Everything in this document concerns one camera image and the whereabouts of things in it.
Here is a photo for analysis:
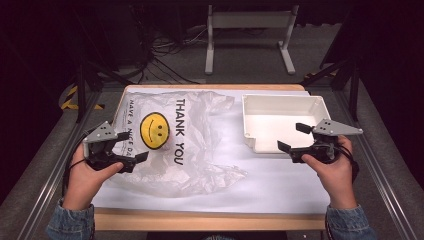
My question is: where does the wooden table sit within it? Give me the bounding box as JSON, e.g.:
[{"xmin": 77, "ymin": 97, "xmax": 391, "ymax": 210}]
[{"xmin": 94, "ymin": 83, "xmax": 328, "ymax": 232}]

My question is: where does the black tripod stand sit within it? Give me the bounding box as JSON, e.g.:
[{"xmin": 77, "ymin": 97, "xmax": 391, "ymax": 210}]
[
  {"xmin": 299, "ymin": 56, "xmax": 362, "ymax": 122},
  {"xmin": 73, "ymin": 6, "xmax": 134, "ymax": 124}
]

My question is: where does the aluminium rail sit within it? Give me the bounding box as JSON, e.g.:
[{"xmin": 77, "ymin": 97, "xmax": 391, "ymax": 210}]
[
  {"xmin": 16, "ymin": 89, "xmax": 102, "ymax": 240},
  {"xmin": 334, "ymin": 89, "xmax": 418, "ymax": 240}
]

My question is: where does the white paper sheet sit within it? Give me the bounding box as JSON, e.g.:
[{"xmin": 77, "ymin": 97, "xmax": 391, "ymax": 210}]
[{"xmin": 91, "ymin": 87, "xmax": 331, "ymax": 215}]

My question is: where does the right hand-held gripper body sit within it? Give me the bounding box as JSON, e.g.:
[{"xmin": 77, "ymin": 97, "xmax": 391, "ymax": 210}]
[{"xmin": 288, "ymin": 118, "xmax": 364, "ymax": 165}]

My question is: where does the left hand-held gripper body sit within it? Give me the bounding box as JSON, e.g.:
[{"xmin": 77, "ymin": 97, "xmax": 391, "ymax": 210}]
[{"xmin": 82, "ymin": 120, "xmax": 138, "ymax": 174}]

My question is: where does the clear plastic smiley bag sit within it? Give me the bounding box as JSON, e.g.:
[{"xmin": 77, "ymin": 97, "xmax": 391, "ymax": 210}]
[{"xmin": 113, "ymin": 89, "xmax": 250, "ymax": 199}]

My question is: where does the white metal stand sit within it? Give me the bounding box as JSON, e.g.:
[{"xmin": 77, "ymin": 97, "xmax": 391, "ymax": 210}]
[{"xmin": 204, "ymin": 4, "xmax": 300, "ymax": 76}]

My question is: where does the tangle of black floor cables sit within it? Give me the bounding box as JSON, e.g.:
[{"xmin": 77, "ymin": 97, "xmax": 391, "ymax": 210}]
[{"xmin": 129, "ymin": 3, "xmax": 208, "ymax": 85}]

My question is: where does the white plastic bin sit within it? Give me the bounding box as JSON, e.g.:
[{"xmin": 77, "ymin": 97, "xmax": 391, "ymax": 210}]
[{"xmin": 241, "ymin": 93, "xmax": 333, "ymax": 155}]

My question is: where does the person's right hand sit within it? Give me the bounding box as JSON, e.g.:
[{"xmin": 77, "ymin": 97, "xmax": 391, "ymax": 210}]
[{"xmin": 300, "ymin": 134, "xmax": 358, "ymax": 211}]

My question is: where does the person's left hand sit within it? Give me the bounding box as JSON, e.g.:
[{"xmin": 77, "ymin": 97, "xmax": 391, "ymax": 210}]
[{"xmin": 62, "ymin": 143, "xmax": 125, "ymax": 211}]

